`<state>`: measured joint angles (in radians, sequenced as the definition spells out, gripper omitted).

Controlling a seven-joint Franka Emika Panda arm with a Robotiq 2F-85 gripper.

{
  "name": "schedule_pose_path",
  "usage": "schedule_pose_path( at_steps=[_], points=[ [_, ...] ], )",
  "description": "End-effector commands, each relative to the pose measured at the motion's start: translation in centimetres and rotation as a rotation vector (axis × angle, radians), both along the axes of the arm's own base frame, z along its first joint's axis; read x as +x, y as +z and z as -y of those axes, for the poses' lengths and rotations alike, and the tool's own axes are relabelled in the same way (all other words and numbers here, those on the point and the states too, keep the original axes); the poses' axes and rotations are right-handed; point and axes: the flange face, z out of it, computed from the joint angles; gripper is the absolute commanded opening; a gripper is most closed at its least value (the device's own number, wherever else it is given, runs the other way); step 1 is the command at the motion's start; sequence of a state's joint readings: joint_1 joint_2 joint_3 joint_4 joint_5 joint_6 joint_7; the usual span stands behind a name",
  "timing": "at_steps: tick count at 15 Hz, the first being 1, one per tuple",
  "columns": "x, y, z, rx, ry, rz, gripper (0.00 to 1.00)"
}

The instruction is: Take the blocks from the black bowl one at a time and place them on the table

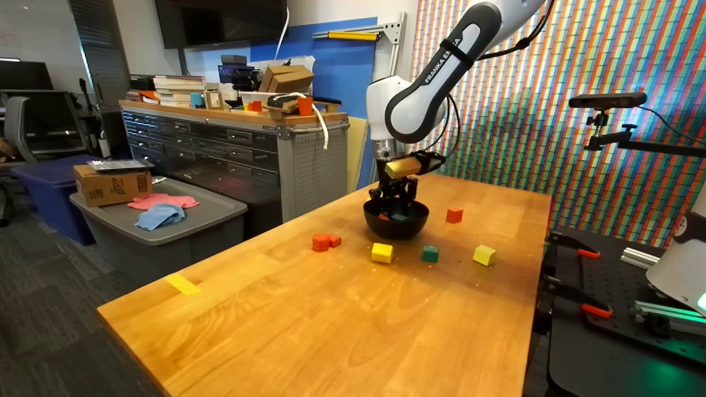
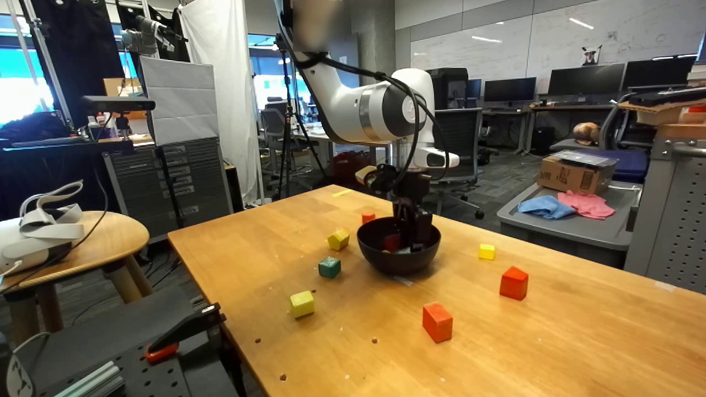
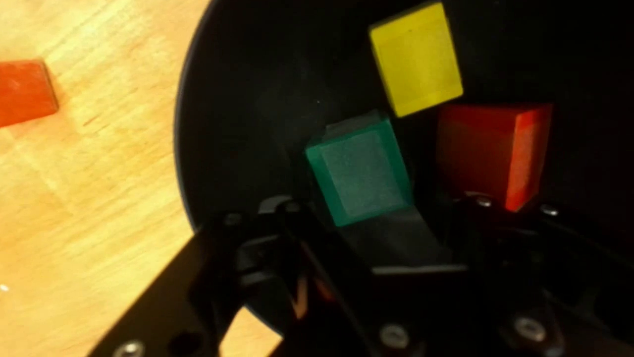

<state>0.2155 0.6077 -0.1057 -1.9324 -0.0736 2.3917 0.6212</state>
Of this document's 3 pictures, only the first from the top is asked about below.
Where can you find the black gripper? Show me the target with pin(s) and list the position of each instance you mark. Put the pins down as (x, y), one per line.
(397, 187)

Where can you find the yellow wooden block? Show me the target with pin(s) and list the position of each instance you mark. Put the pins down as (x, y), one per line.
(379, 252)

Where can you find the red wooden block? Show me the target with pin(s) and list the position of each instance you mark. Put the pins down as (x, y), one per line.
(320, 242)
(335, 238)
(455, 214)

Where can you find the lime green wooden block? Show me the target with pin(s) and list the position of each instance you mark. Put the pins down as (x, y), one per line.
(483, 254)

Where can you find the black bowl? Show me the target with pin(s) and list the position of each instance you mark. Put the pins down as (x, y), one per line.
(397, 231)

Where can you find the tan leaning panel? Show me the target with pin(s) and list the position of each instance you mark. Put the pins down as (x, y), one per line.
(355, 156)

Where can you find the orange cup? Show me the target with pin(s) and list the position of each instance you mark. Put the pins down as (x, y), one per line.
(305, 107)

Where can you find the small brown box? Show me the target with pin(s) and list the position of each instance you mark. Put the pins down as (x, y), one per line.
(280, 107)

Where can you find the brown cardboard box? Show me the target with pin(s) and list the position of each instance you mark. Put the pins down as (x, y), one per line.
(110, 190)
(288, 79)

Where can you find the yellow spirit level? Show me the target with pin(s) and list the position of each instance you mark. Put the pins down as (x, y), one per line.
(354, 37)

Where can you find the grey metal drawer cabinet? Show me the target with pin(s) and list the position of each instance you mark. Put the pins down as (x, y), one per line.
(221, 157)

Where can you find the small grey side table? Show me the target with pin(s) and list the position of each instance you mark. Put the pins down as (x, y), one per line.
(209, 212)

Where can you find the dark blue box stack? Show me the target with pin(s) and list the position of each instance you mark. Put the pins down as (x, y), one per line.
(236, 71)

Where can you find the small yellow block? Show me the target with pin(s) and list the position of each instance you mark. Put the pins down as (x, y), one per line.
(182, 285)

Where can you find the pink cloth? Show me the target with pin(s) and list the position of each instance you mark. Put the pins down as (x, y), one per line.
(165, 201)

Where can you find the blue cloth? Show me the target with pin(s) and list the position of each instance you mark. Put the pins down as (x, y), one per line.
(157, 218)

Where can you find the stack of books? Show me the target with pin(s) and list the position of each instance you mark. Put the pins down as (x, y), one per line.
(176, 85)

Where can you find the dark perforated mounting plate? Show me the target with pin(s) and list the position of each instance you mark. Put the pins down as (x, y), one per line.
(609, 360)

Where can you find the grey flat pad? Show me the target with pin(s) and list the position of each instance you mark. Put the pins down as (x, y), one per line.
(118, 166)

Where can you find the blue storage bin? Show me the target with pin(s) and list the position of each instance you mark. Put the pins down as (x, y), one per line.
(51, 195)

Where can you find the black computer monitor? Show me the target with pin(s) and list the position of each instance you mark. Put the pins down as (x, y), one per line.
(22, 76)

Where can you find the wrist mounted camera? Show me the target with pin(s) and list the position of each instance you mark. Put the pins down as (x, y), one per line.
(404, 166)

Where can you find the white slotted wall rail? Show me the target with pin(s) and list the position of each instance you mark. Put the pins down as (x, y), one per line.
(393, 44)

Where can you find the black stereo camera bar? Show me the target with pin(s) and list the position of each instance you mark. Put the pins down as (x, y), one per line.
(607, 101)

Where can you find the black wall television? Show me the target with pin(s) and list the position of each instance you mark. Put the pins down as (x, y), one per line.
(221, 22)

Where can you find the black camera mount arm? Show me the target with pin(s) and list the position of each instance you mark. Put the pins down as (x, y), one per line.
(646, 145)

